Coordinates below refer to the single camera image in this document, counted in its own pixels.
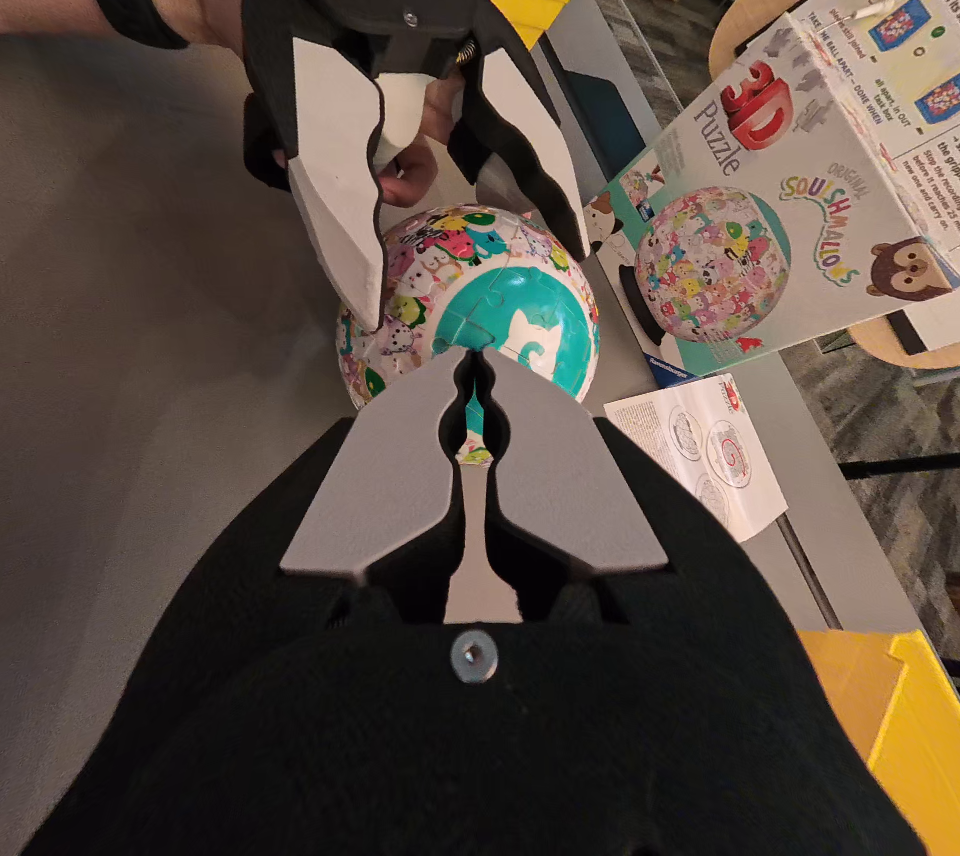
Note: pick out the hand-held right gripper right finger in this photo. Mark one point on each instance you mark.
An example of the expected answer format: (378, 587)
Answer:
(570, 496)

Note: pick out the white instruction leaflet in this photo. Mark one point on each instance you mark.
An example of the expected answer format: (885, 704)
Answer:
(697, 451)

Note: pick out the person's left hand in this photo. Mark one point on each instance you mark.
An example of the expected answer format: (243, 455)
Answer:
(412, 181)

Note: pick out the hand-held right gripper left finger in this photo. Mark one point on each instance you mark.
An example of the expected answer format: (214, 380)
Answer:
(375, 496)

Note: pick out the puzzle ball cardboard box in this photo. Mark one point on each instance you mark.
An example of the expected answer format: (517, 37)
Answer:
(750, 196)

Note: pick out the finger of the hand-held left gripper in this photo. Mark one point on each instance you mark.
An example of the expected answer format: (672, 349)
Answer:
(330, 181)
(525, 106)

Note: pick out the colourful puzzle ball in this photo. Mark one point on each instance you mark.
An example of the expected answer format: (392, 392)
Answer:
(517, 316)

